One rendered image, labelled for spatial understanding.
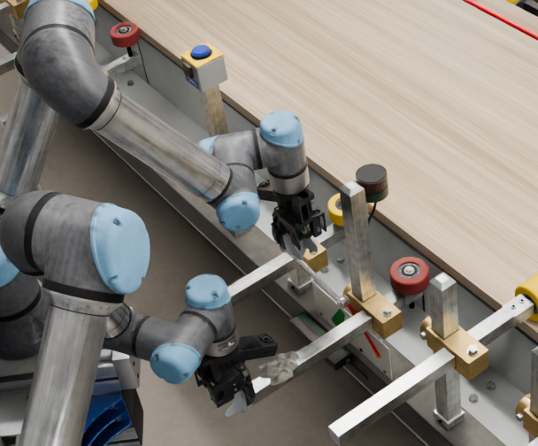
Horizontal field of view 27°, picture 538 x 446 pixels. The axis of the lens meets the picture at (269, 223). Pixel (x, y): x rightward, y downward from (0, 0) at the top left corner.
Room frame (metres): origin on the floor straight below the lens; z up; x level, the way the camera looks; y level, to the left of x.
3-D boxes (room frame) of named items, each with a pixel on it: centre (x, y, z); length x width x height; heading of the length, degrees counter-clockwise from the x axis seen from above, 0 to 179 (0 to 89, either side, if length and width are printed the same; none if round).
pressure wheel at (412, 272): (1.57, -0.26, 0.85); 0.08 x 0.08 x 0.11
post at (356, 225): (1.57, -0.16, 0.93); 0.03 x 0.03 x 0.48; 28
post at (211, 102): (2.02, 0.08, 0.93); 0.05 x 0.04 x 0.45; 28
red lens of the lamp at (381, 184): (1.59, -0.21, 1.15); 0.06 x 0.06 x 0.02
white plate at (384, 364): (1.58, -0.13, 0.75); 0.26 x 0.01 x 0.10; 28
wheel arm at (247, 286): (1.72, 0.00, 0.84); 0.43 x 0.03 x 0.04; 118
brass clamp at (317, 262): (1.77, -0.06, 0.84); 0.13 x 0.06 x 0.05; 28
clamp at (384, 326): (1.55, -0.18, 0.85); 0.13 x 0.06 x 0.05; 28
